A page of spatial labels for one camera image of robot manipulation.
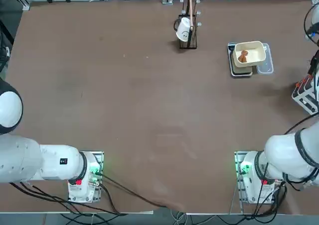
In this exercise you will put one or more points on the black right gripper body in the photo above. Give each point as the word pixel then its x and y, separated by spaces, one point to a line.
pixel 313 63

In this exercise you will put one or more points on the orange-brown food piece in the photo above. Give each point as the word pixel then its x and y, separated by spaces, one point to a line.
pixel 243 57

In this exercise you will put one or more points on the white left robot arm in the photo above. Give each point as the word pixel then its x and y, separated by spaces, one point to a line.
pixel 54 162

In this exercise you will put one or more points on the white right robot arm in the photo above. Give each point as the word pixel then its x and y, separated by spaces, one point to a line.
pixel 281 155

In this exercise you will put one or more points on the digital kitchen scale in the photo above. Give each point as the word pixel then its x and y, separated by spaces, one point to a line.
pixel 230 60

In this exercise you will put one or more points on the clear plastic container lid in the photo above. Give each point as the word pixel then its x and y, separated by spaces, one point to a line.
pixel 268 65

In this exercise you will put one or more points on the cream rectangular plastic tub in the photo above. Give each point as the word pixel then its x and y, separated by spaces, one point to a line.
pixel 255 53

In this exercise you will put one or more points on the white smiley face mug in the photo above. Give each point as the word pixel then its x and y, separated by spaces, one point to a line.
pixel 183 29

